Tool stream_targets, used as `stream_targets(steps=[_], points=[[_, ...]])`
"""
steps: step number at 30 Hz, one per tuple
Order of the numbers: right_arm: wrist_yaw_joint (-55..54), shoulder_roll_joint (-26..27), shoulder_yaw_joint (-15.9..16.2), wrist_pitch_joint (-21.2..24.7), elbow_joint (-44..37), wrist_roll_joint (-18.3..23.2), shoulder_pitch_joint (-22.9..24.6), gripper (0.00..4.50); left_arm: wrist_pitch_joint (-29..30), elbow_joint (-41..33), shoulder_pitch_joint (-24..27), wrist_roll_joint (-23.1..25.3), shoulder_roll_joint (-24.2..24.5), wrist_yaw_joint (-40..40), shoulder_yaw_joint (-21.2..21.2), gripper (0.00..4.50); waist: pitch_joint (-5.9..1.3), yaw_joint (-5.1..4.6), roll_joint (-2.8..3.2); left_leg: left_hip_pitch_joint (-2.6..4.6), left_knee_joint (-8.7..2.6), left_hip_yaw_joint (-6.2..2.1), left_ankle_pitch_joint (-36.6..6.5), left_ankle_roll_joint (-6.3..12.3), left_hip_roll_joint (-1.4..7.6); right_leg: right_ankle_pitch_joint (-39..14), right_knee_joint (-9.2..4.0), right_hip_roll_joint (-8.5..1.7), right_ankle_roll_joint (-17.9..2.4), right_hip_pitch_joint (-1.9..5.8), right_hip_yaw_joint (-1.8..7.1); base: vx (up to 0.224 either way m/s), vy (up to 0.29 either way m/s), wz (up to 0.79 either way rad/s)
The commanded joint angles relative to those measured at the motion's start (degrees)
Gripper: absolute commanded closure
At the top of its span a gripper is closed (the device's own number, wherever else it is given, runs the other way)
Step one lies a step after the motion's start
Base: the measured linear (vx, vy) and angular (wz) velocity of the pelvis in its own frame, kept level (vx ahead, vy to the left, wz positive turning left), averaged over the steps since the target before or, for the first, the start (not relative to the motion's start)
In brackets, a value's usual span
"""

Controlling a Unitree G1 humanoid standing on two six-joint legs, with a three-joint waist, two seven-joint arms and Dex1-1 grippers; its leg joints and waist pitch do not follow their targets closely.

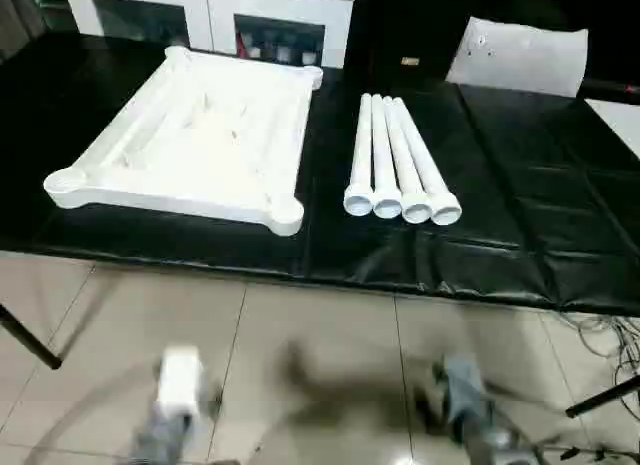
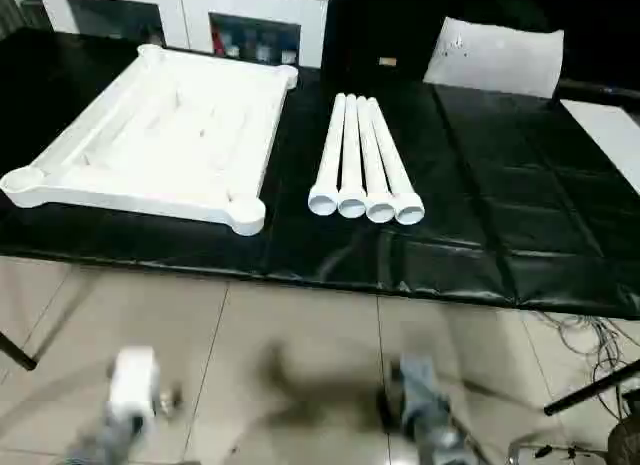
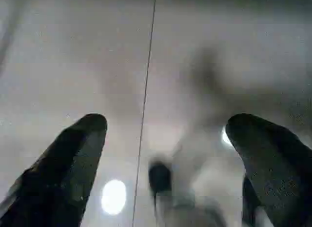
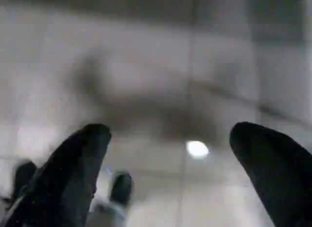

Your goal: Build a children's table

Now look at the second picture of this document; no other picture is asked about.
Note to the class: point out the white plastic table leg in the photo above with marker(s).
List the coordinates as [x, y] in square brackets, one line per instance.
[350, 150]
[372, 155]
[327, 150]
[395, 160]

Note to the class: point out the white plastic table top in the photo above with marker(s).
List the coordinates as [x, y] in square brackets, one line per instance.
[150, 135]

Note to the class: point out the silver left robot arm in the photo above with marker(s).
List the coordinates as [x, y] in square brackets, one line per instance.
[110, 440]

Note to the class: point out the black work mat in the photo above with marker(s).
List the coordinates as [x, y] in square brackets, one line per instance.
[500, 210]

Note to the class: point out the black cabinet with gold label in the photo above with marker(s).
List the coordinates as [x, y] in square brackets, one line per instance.
[380, 25]

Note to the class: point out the white cabinet with glass doors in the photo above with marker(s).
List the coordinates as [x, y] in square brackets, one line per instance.
[185, 15]

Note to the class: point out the white flat board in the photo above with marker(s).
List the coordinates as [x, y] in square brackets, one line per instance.
[610, 140]

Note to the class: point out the black horizontal bar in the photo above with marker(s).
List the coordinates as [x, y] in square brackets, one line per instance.
[600, 91]

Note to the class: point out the black metal rod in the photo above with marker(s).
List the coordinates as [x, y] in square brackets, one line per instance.
[20, 355]
[590, 390]

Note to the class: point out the grey curtain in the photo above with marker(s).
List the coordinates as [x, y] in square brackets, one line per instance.
[17, 7]

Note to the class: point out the dark round stand base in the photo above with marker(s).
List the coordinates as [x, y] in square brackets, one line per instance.
[625, 445]

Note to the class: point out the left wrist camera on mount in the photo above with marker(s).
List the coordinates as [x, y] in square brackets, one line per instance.
[132, 380]

